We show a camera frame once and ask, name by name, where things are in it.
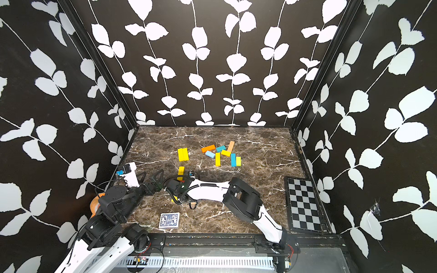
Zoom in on yellow long block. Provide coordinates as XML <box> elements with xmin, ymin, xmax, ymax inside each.
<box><xmin>177</xmin><ymin>166</ymin><xmax>185</xmax><ymax>181</ymax></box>

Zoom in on light blue short block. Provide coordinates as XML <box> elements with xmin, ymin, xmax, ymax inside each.
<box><xmin>205</xmin><ymin>151</ymin><xmax>216</xmax><ymax>159</ymax></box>

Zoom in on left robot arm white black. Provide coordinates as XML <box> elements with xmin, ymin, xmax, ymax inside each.
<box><xmin>57</xmin><ymin>170</ymin><xmax>165</xmax><ymax>273</ymax></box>

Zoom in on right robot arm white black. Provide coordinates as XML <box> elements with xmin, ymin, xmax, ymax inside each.
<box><xmin>163</xmin><ymin>176</ymin><xmax>287</xmax><ymax>249</ymax></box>

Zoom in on amber long block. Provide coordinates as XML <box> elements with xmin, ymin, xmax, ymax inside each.
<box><xmin>215</xmin><ymin>152</ymin><xmax>221</xmax><ymax>167</ymax></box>

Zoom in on orange long block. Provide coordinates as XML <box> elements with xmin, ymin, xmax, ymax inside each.
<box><xmin>201</xmin><ymin>144</ymin><xmax>216</xmax><ymax>153</ymax></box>

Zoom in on teal short block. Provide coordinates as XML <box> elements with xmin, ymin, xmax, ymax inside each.
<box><xmin>216</xmin><ymin>145</ymin><xmax>226</xmax><ymax>152</ymax></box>

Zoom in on orange plush toy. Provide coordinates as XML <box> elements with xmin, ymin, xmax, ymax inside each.
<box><xmin>89</xmin><ymin>193</ymin><xmax>105</xmax><ymax>218</ymax></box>

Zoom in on amber short block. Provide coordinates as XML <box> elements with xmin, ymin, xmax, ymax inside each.
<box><xmin>221</xmin><ymin>150</ymin><xmax>231</xmax><ymax>157</ymax></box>

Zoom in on cyan long block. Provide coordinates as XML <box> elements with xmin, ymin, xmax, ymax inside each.
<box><xmin>231</xmin><ymin>153</ymin><xmax>237</xmax><ymax>167</ymax></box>

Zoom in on natural wood long block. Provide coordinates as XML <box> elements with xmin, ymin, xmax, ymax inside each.
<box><xmin>227</xmin><ymin>141</ymin><xmax>235</xmax><ymax>153</ymax></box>

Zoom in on black white checkerboard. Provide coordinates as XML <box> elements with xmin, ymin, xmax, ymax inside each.
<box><xmin>285</xmin><ymin>176</ymin><xmax>323</xmax><ymax>233</ymax></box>

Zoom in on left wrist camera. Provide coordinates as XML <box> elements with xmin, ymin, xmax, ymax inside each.
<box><xmin>116</xmin><ymin>162</ymin><xmax>140</xmax><ymax>188</ymax></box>

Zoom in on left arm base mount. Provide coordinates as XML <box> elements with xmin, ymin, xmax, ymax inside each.
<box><xmin>134</xmin><ymin>234</ymin><xmax>166</xmax><ymax>254</ymax></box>

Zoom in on white perforated rail strip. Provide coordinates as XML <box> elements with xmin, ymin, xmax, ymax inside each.
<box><xmin>116</xmin><ymin>256</ymin><xmax>275</xmax><ymax>270</ymax></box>

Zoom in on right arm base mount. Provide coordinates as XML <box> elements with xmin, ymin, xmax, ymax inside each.
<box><xmin>253</xmin><ymin>234</ymin><xmax>300</xmax><ymax>256</ymax></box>

